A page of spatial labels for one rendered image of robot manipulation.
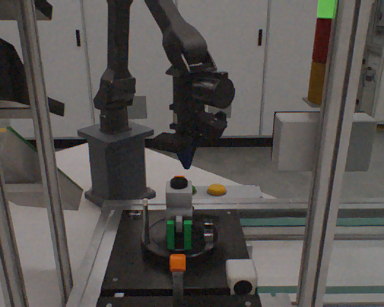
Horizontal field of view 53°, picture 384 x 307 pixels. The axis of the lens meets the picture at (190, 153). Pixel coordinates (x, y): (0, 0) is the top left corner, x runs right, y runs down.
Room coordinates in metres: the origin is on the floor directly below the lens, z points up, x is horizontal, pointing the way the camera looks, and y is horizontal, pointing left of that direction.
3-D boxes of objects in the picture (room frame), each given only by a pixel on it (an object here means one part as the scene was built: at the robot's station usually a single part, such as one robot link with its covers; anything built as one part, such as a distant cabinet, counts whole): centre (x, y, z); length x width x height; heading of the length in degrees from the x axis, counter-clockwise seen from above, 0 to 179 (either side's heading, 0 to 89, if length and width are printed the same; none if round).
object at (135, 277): (0.59, 0.02, 0.96); 0.24 x 0.24 x 0.02; 1
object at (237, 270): (0.50, -0.08, 0.97); 0.05 x 0.05 x 0.04; 1
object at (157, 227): (0.59, 0.02, 0.98); 0.14 x 0.14 x 0.02
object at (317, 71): (0.48, -0.17, 1.28); 0.05 x 0.05 x 0.05
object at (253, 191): (0.81, -0.06, 0.93); 0.21 x 0.07 x 0.06; 91
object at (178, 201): (0.58, 0.02, 1.06); 0.08 x 0.04 x 0.07; 1
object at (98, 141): (0.97, 0.20, 0.96); 0.15 x 0.15 x 0.20; 46
